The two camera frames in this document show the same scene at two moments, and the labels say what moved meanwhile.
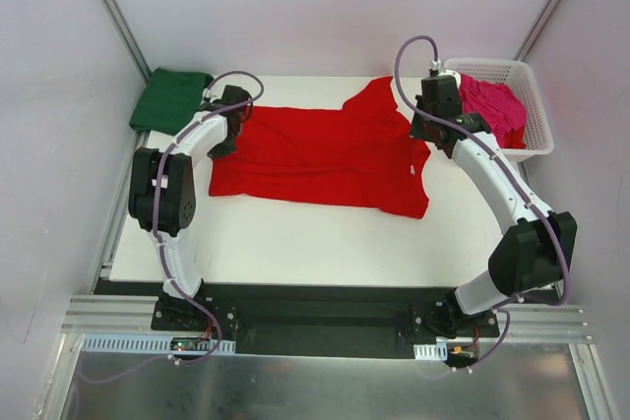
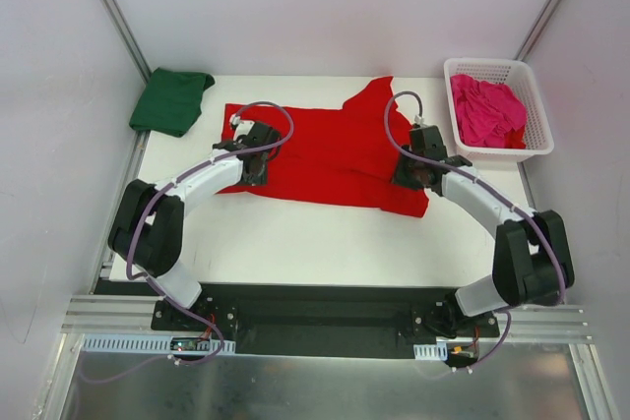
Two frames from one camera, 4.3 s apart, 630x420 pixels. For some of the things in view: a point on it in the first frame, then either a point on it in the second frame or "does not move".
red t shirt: [361, 158] does not move
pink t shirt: [499, 103] does not move
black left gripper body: [222, 146] → [256, 172]
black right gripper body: [419, 128] → [407, 176]
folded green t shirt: [170, 99] does not move
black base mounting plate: [320, 320] does not move
